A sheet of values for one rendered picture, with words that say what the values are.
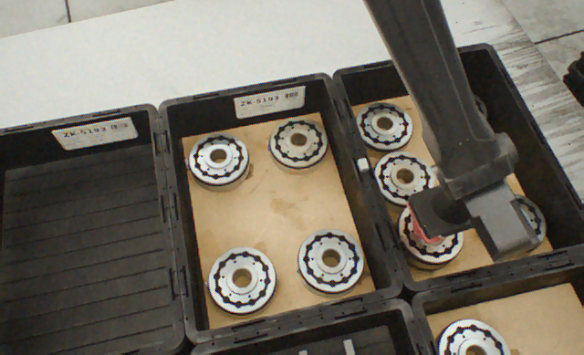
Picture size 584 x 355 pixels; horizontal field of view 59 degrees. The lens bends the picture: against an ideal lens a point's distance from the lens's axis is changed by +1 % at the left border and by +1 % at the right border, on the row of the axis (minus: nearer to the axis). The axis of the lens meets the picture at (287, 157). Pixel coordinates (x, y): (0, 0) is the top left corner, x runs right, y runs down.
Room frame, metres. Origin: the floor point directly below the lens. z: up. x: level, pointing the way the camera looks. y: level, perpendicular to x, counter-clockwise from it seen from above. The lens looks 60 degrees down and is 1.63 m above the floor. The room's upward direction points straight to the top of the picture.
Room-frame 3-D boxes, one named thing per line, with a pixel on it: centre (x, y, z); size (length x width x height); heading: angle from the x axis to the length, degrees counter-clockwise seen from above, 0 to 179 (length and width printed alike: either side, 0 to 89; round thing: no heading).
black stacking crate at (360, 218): (0.34, 0.03, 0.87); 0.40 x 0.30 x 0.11; 13
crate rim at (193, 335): (0.34, 0.03, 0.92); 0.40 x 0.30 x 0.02; 13
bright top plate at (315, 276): (0.25, -0.07, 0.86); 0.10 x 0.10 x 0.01
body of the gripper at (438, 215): (0.29, -0.23, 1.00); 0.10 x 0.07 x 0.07; 110
